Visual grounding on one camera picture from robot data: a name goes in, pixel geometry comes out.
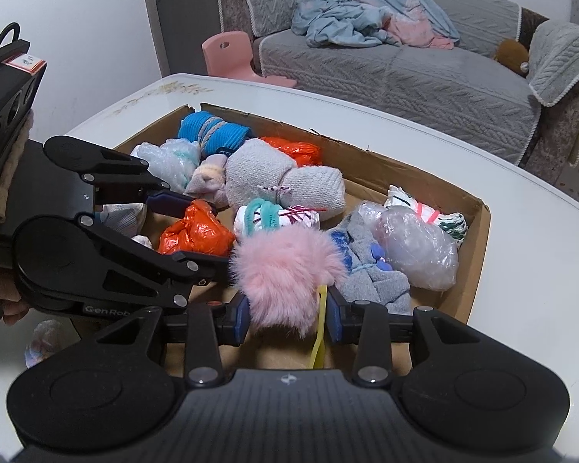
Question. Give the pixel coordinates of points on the person's left hand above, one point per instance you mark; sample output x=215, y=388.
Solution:
x=0, y=289

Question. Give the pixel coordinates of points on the pink plastic chair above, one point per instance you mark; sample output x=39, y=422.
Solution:
x=227, y=53

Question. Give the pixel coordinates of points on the pale plastic bag bundle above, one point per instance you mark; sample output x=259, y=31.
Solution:
x=46, y=342

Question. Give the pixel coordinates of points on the light blue blanket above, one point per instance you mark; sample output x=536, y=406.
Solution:
x=347, y=14

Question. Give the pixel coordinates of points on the white bundle with teal tie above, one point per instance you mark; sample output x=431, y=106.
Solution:
x=299, y=219

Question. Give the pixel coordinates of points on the brown plush toy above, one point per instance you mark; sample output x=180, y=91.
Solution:
x=511, y=53

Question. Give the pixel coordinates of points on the orange plastic bag bundle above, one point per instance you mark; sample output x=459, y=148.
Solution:
x=198, y=231

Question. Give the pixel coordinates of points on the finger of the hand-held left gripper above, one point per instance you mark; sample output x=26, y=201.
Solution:
x=173, y=201
x=198, y=267

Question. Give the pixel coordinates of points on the grey and blue sock bundle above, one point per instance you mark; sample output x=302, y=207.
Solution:
x=371, y=279

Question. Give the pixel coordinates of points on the large clear plastic bag bundle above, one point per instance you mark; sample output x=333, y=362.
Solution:
x=415, y=251

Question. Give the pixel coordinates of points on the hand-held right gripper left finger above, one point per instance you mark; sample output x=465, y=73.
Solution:
x=240, y=323

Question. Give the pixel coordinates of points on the white green printed bag bundle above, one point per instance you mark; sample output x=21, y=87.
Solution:
x=451, y=224

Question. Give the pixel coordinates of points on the pale sock bundle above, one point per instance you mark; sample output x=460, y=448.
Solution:
x=207, y=178

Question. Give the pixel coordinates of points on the grey knit throw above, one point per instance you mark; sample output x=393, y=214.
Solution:
x=559, y=58

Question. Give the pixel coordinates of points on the pink fluffy pompom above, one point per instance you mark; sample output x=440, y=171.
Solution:
x=280, y=275

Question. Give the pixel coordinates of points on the small white plastic bag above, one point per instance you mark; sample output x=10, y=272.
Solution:
x=142, y=242

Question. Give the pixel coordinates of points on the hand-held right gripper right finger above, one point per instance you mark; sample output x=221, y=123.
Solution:
x=335, y=323

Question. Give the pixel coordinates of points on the grey rolled sock bundle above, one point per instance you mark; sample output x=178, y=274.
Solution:
x=270, y=173

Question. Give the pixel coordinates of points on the orange bag bundle green tie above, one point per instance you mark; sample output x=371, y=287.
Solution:
x=294, y=150

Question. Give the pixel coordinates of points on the cardboard box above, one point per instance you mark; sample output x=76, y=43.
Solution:
x=366, y=169

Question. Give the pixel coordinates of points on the grey sofa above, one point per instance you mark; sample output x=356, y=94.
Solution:
x=391, y=82

